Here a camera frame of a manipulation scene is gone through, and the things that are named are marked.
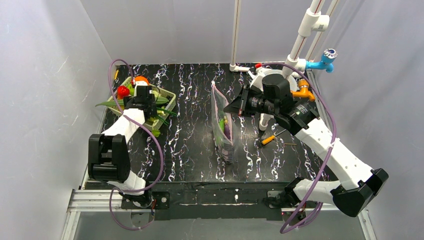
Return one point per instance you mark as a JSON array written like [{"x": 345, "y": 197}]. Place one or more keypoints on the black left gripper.
[{"x": 145, "y": 108}]

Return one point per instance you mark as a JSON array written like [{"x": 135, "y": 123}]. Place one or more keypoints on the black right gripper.
[{"x": 245, "y": 102}]

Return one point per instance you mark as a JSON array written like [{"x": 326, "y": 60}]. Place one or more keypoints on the orange fruit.
[{"x": 141, "y": 80}]

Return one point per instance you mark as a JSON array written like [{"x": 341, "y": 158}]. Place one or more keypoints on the red pepper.
[{"x": 122, "y": 92}]

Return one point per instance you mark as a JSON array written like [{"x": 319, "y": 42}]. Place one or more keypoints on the green leafy vegetable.
[{"x": 221, "y": 130}]

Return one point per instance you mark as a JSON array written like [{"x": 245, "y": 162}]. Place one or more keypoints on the clear zip top bag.
[{"x": 225, "y": 149}]

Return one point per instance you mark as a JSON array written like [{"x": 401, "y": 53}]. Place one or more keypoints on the purple eggplant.
[{"x": 227, "y": 128}]

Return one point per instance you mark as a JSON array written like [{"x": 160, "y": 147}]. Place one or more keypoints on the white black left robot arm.
[{"x": 108, "y": 155}]

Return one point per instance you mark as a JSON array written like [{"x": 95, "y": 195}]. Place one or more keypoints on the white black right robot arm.
[{"x": 357, "y": 184}]

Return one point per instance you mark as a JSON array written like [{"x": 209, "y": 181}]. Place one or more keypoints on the green cucumber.
[{"x": 161, "y": 100}]

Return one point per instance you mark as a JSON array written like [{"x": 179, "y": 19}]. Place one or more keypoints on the cream perforated plastic basket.
[{"x": 151, "y": 123}]

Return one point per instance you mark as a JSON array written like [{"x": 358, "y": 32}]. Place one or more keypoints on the green ridged loofah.
[{"x": 111, "y": 103}]

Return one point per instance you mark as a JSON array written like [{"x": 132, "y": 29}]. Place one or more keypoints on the green lettuce leaf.
[{"x": 156, "y": 133}]

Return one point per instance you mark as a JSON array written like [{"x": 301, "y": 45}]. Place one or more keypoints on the orange faucet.
[{"x": 304, "y": 91}]

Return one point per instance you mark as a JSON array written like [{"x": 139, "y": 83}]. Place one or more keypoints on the blue faucet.
[{"x": 326, "y": 62}]

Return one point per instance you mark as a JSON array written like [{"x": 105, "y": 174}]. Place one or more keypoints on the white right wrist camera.
[{"x": 257, "y": 73}]

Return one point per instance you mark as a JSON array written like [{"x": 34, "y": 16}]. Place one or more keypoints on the orange handled screwdriver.
[{"x": 272, "y": 137}]

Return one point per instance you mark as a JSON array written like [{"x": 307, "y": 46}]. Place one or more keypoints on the white pipe frame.
[{"x": 313, "y": 21}]

